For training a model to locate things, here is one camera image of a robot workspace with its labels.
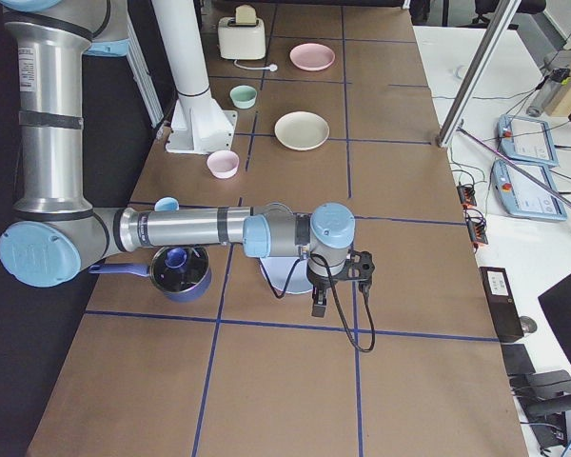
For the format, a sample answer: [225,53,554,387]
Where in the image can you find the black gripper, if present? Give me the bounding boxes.
[306,249,375,318]

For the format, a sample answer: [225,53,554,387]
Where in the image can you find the blue plate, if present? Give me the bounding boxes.
[258,203,312,298]

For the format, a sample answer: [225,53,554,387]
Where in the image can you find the cream plate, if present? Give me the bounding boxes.
[274,111,329,151]

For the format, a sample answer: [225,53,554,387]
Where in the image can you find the pink plate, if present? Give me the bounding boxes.
[289,43,336,71]

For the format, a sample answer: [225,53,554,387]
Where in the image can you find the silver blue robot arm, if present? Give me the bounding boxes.
[0,1,374,317]

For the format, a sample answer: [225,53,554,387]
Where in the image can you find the blue saucepan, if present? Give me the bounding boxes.
[89,247,212,303]

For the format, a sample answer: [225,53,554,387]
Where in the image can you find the pink bowl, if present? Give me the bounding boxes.
[207,150,240,179]

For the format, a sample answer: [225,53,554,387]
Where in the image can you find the orange black connector block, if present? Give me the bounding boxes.
[457,184,488,249]

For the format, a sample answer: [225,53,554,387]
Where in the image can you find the blue cup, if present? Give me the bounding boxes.
[153,196,180,211]

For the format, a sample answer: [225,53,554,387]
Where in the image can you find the black box with label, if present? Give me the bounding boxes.
[479,267,523,343]

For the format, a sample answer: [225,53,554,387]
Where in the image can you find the green bowl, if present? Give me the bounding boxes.
[229,85,257,109]

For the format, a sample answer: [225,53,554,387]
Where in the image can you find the teach pendant tablet near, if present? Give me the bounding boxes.
[492,159,567,222]

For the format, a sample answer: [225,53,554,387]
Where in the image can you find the teach pendant tablet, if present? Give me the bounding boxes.
[492,159,567,222]
[497,114,559,168]

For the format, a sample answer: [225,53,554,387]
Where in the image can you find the teach pendant tablet far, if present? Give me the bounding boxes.
[497,114,559,168]

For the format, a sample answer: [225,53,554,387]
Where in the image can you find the reacher grabber stick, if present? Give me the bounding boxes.
[457,126,571,208]

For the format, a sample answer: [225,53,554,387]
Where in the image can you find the cream toaster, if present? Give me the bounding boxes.
[218,17,266,60]

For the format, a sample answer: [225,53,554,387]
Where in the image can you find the bread slice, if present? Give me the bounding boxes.
[235,5,258,27]

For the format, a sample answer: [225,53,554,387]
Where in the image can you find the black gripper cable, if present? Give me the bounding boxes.
[266,251,377,354]

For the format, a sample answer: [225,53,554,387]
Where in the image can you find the white power cable with plug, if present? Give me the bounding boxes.
[232,58,280,73]

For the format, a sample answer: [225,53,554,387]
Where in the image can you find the aluminium frame post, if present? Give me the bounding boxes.
[436,0,521,148]

